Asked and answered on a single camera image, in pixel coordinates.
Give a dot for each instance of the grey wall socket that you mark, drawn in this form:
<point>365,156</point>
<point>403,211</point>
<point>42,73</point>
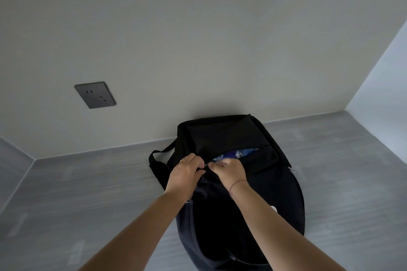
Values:
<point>95,95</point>

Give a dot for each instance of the blue cartoon pencil tin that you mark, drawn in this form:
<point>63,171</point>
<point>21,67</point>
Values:
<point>237,154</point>

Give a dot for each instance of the person's right hand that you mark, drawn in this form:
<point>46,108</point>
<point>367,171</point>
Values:
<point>230,172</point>

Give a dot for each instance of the person's right forearm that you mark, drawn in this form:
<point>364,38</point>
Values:
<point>279,232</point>

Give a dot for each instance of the person's left hand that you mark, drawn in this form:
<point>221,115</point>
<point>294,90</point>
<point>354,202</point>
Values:
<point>184,175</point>

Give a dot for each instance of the black backpack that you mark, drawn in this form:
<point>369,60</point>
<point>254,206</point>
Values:
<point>222,134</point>

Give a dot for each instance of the person's left forearm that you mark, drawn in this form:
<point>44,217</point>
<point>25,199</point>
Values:
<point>136,236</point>

